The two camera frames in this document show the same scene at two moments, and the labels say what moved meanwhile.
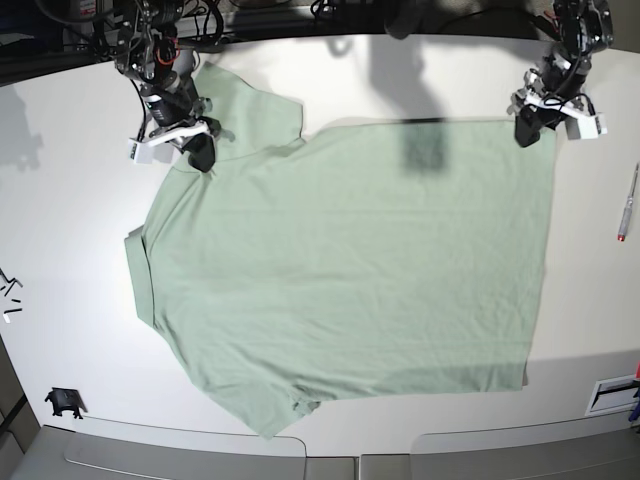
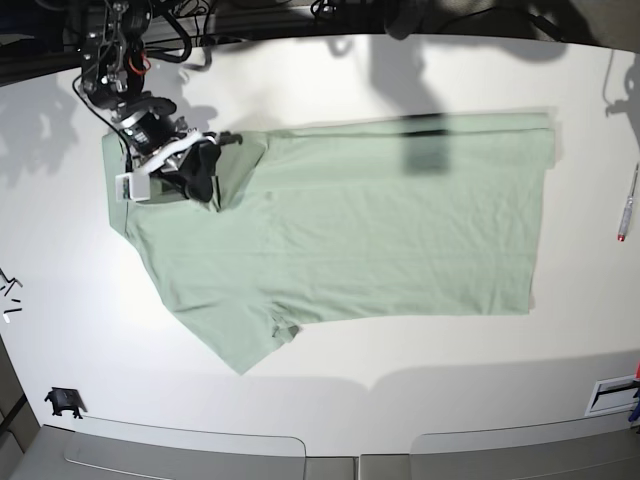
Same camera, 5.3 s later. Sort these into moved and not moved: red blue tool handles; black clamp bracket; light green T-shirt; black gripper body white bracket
Moved: black gripper body white bracket; light green T-shirt
Not moved: black clamp bracket; red blue tool handles
